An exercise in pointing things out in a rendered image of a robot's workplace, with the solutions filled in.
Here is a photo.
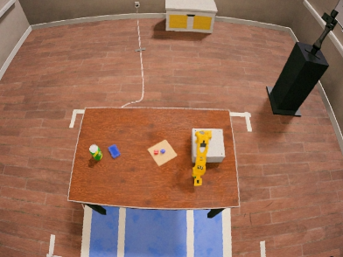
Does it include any beige flat mat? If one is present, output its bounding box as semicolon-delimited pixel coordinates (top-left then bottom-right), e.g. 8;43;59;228
148;140;177;166

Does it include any green and white drink can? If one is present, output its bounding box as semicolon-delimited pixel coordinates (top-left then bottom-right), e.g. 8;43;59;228
90;145;102;160

